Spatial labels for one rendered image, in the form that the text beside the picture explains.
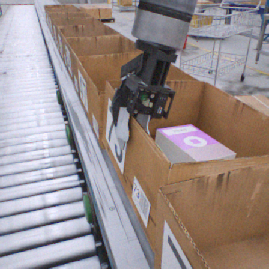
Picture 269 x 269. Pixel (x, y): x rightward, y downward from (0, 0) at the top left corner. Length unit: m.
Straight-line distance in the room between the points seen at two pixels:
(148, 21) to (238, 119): 0.36
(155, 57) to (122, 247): 0.32
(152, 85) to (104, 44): 1.06
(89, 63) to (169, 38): 0.68
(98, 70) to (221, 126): 0.55
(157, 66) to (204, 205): 0.23
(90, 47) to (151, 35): 1.06
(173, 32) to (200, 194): 0.25
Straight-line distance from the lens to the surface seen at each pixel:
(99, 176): 0.69
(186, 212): 0.46
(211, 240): 0.54
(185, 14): 0.48
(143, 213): 0.51
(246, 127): 0.71
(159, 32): 0.47
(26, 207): 0.88
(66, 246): 0.74
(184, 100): 0.83
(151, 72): 0.47
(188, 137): 0.70
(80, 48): 1.50
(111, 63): 1.14
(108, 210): 0.60
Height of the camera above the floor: 1.30
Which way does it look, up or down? 29 degrees down
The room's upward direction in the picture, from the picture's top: straight up
